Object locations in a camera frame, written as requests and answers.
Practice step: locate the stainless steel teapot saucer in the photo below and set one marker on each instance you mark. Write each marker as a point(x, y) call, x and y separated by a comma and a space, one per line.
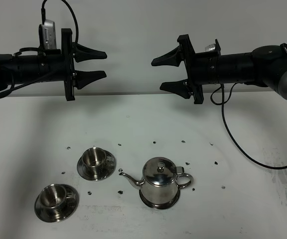
point(163, 206)

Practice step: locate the far stainless steel teacup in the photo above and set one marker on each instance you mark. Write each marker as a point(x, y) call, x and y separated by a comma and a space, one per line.
point(95, 158)

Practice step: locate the near stainless steel teacup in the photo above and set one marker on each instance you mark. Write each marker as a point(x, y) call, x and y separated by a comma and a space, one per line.
point(53, 196)

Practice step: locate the stainless steel teacup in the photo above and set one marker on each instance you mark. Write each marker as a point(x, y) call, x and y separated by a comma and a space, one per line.
point(95, 158)
point(53, 196)

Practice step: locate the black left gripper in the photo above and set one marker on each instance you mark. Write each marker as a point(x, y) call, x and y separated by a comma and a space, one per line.
point(81, 53)

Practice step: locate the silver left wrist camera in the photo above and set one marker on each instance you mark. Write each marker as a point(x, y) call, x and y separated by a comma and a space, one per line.
point(48, 35)

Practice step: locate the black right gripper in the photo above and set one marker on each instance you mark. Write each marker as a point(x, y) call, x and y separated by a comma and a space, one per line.
point(201, 69)

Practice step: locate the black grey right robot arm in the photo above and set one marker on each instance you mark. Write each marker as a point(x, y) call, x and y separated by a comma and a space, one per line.
point(263, 67)

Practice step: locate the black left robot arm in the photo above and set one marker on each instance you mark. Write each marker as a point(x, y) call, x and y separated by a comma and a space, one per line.
point(37, 65)

